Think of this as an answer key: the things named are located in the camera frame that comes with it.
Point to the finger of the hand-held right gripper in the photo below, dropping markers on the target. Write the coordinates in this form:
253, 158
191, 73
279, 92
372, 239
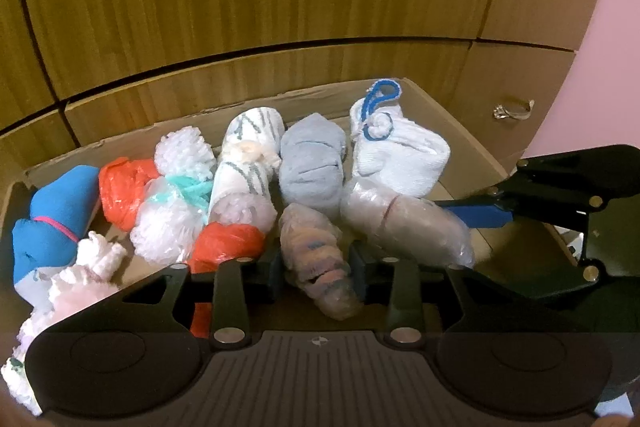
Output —
530, 282
480, 212

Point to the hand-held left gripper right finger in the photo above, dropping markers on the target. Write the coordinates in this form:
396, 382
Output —
357, 274

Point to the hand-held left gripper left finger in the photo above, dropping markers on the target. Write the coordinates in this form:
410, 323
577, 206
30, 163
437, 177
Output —
270, 277

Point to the plastic-wrapped striped sock bundle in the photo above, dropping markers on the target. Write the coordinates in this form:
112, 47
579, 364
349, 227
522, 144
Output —
317, 262

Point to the brown cardboard box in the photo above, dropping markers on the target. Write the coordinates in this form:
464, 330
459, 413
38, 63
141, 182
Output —
500, 252

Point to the large red plastic bundle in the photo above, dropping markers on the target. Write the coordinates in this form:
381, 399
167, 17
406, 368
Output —
225, 242

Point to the long clear plastic bundle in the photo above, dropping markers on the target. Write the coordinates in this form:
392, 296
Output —
405, 222

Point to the white sock blue pipe cleaner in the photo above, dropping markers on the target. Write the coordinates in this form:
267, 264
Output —
400, 152

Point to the grey sock roll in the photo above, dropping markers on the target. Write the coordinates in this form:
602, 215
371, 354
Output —
312, 167

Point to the white mesh bundle teal tie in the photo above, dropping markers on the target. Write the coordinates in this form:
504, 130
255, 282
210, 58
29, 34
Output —
170, 217

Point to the white patterned sock roll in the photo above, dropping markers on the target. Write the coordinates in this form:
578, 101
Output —
247, 157

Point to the small red plastic bundle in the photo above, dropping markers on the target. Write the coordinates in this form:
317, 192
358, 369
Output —
122, 192

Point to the white fluffy sock bundle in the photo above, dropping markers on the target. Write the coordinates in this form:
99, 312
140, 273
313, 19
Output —
100, 254

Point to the pale pink fluffy bundle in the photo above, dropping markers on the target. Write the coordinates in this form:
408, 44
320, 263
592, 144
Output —
82, 297

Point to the blue sock roll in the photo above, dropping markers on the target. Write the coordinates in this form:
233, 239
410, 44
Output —
55, 217

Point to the white fluffy bundle green mark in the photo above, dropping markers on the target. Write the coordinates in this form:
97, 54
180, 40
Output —
20, 357

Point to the wooden cabinet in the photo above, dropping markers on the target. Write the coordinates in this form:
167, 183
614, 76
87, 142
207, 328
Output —
250, 7

